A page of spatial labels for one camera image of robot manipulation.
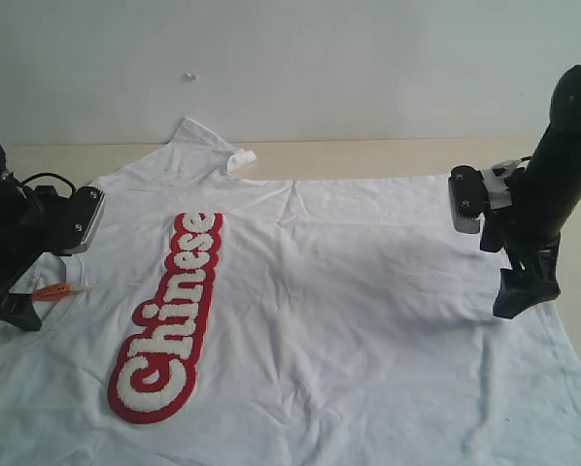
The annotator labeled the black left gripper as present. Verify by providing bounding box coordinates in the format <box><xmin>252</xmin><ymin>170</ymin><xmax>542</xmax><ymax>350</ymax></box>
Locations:
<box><xmin>0</xmin><ymin>172</ymin><xmax>76</xmax><ymax>332</ymax></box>

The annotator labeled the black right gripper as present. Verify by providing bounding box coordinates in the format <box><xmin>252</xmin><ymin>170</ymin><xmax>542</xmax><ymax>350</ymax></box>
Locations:
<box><xmin>480</xmin><ymin>167</ymin><xmax>563</xmax><ymax>319</ymax></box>

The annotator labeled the white t-shirt red lettering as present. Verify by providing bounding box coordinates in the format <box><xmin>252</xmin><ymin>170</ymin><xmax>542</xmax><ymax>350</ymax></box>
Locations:
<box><xmin>0</xmin><ymin>119</ymin><xmax>581</xmax><ymax>465</ymax></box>

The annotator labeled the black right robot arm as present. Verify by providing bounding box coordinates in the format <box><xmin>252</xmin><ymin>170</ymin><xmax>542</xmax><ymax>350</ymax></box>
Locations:
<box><xmin>481</xmin><ymin>65</ymin><xmax>581</xmax><ymax>319</ymax></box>

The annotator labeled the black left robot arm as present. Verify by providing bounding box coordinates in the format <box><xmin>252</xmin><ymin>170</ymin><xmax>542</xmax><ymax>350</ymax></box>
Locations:
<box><xmin>0</xmin><ymin>142</ymin><xmax>68</xmax><ymax>331</ymax></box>

